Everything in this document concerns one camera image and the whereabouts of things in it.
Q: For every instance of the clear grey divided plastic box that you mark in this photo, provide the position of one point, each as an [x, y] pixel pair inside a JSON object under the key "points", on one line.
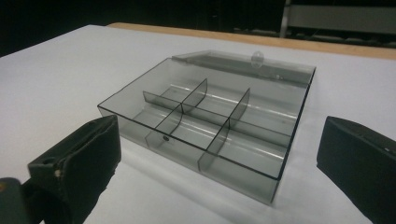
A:
{"points": [[205, 124]]}

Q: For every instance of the white table cover sheet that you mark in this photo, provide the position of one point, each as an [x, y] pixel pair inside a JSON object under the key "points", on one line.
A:
{"points": [[62, 81]]}

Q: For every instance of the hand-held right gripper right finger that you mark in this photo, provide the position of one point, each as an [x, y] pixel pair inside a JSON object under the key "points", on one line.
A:
{"points": [[361, 161]]}

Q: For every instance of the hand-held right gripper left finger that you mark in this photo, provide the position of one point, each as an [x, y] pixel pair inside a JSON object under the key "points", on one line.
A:
{"points": [[84, 161]]}

